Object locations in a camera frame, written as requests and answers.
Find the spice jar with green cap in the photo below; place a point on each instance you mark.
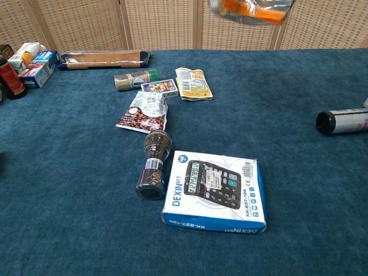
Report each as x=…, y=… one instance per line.
x=132, y=80

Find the white coffee bean pouch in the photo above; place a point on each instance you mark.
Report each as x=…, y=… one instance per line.
x=143, y=113

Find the woven folding screen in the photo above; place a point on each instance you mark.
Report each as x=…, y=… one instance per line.
x=161, y=26

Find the long brown wrapped package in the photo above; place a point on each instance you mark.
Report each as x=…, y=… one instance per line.
x=103, y=59

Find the white orange small bottle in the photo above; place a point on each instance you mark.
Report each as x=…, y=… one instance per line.
x=24, y=56

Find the yellow foil sachet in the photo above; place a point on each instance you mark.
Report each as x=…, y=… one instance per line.
x=194, y=84

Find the blue tablecloth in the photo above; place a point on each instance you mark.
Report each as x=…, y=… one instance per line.
x=72, y=215

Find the blue white calculator box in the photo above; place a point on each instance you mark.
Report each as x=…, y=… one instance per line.
x=215, y=189

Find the dark sauce bottle red label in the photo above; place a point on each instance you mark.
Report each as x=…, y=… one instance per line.
x=11, y=80

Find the blue white carton box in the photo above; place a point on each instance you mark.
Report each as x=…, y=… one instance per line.
x=38, y=70

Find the black spray can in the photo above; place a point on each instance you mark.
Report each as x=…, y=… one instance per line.
x=345, y=120

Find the orange snack packet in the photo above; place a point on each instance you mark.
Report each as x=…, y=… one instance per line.
x=253, y=10

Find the glass pepper grinder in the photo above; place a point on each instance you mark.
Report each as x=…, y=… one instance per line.
x=155, y=161

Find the small playing card box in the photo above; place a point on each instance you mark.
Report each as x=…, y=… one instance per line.
x=161, y=87

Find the brown jar of nuts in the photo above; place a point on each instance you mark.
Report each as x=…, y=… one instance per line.
x=5, y=51

